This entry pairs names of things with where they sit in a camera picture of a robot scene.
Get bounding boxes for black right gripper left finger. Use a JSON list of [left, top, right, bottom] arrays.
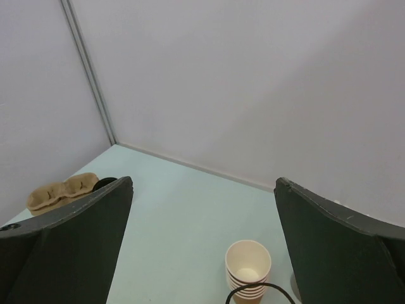
[[1, 177, 134, 303]]

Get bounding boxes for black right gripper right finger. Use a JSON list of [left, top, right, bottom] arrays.
[[274, 177, 404, 303]]

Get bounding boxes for brown pulp cup carrier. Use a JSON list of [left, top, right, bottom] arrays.
[[26, 172, 99, 216]]

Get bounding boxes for orange paper bag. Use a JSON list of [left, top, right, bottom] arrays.
[[225, 282, 297, 304]]

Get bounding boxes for grey straw holder tube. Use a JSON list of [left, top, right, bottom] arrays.
[[290, 274, 301, 301]]

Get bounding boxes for black lid stack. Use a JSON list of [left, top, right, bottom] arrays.
[[92, 177, 117, 192]]

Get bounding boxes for stacked brown paper cups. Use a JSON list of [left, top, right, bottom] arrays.
[[225, 240, 271, 291]]

